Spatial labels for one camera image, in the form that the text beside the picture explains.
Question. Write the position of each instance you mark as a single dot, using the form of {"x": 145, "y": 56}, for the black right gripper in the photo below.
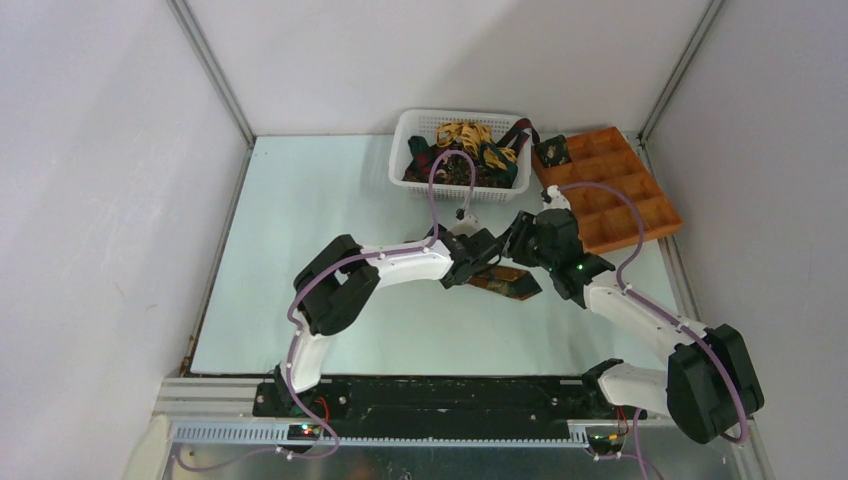
{"x": 523, "y": 225}

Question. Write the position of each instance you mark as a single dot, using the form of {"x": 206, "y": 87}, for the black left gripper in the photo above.
{"x": 437, "y": 229}

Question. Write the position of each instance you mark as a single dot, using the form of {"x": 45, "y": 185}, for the dark floral patterned tie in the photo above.
{"x": 514, "y": 283}

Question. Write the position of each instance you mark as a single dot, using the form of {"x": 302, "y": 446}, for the orange compartment tray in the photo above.
{"x": 612, "y": 194}

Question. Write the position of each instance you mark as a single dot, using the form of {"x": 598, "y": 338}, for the white plastic mesh basket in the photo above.
{"x": 424, "y": 122}

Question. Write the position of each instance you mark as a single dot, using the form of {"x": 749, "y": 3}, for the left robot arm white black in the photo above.
{"x": 333, "y": 289}

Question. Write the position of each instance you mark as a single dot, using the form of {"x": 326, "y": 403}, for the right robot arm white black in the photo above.
{"x": 708, "y": 383}

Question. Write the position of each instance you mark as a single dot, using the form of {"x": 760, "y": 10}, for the brown dark patterned tie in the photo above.
{"x": 455, "y": 170}

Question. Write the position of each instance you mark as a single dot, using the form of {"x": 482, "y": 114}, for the rolled dark patterned tie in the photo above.
{"x": 553, "y": 151}

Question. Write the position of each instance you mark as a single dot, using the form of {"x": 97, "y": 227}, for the red navy striped tie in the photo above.
{"x": 518, "y": 135}

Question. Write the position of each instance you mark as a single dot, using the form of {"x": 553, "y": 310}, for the green navy plaid tie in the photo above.
{"x": 418, "y": 144}

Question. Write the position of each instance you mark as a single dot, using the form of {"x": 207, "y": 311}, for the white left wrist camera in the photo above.
{"x": 468, "y": 226}

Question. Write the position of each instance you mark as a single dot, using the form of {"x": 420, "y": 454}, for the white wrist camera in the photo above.
{"x": 468, "y": 226}
{"x": 553, "y": 198}

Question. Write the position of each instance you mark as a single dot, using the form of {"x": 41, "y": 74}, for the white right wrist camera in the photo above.
{"x": 553, "y": 198}

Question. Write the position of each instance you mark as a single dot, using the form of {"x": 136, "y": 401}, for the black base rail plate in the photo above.
{"x": 441, "y": 408}

